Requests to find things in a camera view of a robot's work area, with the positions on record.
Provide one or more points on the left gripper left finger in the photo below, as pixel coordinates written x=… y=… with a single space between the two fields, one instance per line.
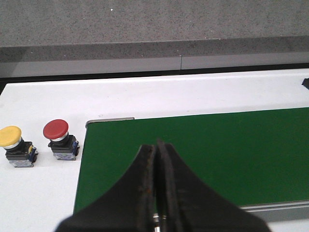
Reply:
x=128 y=206

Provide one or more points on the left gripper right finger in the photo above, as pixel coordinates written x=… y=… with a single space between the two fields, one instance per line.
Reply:
x=187 y=204

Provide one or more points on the green conveyor belt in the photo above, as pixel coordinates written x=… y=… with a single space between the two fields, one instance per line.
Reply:
x=249 y=157

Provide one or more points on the red button far row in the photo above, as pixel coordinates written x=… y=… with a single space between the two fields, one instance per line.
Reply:
x=63 y=145

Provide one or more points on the far metal belt guard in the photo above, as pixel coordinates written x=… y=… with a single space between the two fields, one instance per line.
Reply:
x=108 y=120

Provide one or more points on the yellow button far row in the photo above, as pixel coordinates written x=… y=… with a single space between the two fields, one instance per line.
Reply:
x=19 y=153

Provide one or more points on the grey speckled stone countertop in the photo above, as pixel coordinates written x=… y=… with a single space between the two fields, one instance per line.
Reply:
x=54 y=30

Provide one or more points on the aluminium conveyor side rail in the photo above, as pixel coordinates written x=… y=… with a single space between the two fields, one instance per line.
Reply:
x=276 y=212

